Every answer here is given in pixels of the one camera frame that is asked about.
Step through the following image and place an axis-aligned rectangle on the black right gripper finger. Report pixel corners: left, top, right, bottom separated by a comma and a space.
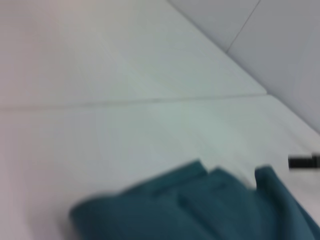
288, 161, 320, 170
287, 154, 320, 163

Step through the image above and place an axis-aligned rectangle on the teal t-shirt with FREE print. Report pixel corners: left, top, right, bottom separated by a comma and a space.
69, 159, 320, 240

